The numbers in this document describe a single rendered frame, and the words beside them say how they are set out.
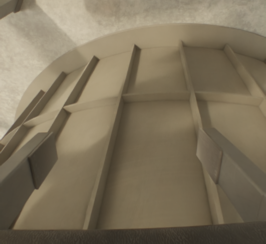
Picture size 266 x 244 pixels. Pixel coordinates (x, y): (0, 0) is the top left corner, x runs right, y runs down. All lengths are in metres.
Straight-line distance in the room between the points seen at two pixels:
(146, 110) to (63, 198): 0.28
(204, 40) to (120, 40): 0.35
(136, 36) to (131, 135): 0.51
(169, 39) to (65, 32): 0.46
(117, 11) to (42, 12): 0.33
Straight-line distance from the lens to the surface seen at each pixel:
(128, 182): 0.38
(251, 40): 0.94
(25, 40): 1.07
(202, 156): 0.17
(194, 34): 0.86
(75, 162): 0.45
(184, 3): 0.85
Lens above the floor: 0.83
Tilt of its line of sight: 49 degrees down
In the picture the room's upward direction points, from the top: 171 degrees counter-clockwise
